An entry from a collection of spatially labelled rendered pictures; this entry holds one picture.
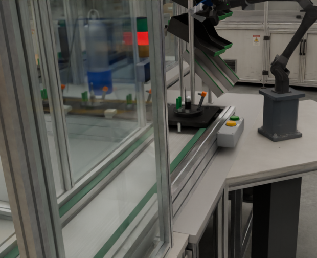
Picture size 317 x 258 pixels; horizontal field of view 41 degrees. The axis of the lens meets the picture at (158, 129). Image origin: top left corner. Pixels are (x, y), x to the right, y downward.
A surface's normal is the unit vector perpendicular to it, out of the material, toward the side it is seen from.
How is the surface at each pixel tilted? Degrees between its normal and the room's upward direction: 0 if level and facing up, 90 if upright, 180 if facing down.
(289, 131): 90
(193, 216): 0
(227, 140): 90
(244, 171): 0
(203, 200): 0
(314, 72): 90
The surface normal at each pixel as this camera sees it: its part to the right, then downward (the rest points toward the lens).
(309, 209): -0.05, -0.94
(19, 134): 0.93, 0.08
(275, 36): -0.47, 0.33
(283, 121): 0.29, 0.32
